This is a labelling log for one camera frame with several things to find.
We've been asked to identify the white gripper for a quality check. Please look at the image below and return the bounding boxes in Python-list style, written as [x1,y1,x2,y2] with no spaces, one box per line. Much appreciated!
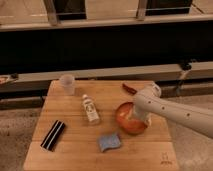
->
[133,105,151,126]

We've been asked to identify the orange ceramic bowl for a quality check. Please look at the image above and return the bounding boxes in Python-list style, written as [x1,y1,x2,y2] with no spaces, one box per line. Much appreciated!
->
[115,102,147,135]

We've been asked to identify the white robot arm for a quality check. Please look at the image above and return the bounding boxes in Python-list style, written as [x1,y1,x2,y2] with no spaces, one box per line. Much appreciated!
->
[133,83,213,139]

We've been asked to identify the dried red chili pepper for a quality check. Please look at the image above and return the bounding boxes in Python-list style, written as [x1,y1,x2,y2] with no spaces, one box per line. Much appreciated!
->
[122,83,137,95]

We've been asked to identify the blue sponge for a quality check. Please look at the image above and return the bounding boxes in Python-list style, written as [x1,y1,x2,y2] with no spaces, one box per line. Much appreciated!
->
[98,133,121,152]

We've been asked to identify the small white bottle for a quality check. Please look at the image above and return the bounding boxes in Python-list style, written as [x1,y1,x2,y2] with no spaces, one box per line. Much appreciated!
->
[82,94,100,125]

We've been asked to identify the wooden cutting board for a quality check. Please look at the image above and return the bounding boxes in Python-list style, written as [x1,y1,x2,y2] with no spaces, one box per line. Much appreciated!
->
[24,80,179,171]

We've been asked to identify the clear plastic cup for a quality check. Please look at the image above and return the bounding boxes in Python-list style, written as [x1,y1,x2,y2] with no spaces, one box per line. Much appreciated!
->
[59,74,75,95]

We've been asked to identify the black striped rectangular block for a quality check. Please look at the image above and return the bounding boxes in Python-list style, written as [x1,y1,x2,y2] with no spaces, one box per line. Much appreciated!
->
[41,120,65,151]

